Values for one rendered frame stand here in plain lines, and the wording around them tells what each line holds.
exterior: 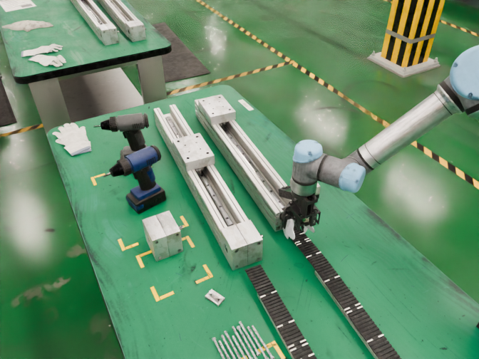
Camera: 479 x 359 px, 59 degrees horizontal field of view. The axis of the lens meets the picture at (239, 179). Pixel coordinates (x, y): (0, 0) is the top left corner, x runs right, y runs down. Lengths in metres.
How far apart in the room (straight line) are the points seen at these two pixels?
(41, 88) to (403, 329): 2.27
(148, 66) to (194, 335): 2.00
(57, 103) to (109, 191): 1.27
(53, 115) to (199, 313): 1.91
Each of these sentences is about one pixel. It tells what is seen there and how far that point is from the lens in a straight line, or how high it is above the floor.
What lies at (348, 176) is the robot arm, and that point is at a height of 1.12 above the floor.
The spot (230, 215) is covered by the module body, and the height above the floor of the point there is 0.82.
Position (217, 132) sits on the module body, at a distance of 1.73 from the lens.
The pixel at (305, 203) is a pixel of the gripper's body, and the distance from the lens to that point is 1.22.
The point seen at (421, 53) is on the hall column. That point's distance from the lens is 4.53.
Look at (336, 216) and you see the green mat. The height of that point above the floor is 0.78.
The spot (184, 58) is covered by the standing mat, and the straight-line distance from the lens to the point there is 4.49.
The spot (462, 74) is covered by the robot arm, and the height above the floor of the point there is 1.40.
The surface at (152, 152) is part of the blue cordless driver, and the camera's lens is 1.42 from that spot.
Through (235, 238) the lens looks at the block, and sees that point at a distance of 1.27.
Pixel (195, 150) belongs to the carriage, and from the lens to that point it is 1.56.
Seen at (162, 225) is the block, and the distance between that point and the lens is 1.33.
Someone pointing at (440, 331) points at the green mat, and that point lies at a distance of 1.31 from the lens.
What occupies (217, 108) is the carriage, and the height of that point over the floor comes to 0.90.
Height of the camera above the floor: 1.81
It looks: 40 degrees down
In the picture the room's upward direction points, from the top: 1 degrees counter-clockwise
